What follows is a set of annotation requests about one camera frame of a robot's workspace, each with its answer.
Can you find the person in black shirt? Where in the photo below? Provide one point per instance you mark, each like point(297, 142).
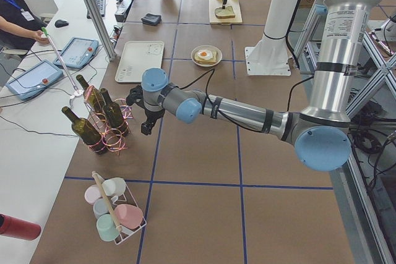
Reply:
point(20, 28)

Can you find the blue teach pendant near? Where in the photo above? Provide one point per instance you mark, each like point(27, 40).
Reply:
point(35, 80)

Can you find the white cup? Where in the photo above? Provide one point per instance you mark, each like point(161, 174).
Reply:
point(114, 186)

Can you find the dark wine bottle left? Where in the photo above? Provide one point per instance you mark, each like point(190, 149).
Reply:
point(86, 131)

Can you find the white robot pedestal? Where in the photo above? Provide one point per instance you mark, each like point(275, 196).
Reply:
point(269, 56)

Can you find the light pink cup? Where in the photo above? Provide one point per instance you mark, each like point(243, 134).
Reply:
point(92, 194)

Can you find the grey folded cloth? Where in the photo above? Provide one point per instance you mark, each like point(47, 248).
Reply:
point(151, 19)

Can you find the wooden cutting board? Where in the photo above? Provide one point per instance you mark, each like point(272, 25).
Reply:
point(213, 4)

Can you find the cream bear serving tray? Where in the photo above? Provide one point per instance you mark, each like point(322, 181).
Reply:
point(136, 58)

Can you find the red thermos bottle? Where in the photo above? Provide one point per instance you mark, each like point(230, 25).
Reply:
point(18, 228)

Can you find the black computer mouse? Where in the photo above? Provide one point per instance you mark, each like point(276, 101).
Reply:
point(61, 23)

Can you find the bread slice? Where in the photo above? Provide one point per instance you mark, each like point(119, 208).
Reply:
point(224, 13)
point(210, 62)

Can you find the grey cup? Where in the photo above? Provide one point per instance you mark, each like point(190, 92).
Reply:
point(100, 208)

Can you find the mint green cup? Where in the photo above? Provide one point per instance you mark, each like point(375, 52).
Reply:
point(106, 228)

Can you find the blue teach pendant far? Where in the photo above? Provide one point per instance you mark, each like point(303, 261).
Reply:
point(78, 52)

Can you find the dark wine bottle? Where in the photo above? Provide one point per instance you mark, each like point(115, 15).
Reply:
point(86, 131)
point(114, 114)

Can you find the copper wire bottle rack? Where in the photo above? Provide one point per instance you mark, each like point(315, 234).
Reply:
point(114, 138)

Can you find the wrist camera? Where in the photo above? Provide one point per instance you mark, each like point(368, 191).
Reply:
point(135, 96)

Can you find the fried egg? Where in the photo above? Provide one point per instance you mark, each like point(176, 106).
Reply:
point(204, 54)

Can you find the black keyboard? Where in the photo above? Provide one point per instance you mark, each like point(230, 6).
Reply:
point(101, 5)

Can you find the white round plate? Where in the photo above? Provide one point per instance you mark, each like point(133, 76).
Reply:
point(213, 48)

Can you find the white wire cup rack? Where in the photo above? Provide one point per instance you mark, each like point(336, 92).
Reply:
point(112, 203)

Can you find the aluminium frame post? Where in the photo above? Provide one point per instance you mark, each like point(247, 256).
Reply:
point(100, 28)

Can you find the dark wine bottle right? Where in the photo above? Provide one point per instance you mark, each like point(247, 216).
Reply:
point(114, 114)

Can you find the blue teach pendant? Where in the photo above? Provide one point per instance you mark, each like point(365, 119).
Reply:
point(35, 80)
point(78, 52)

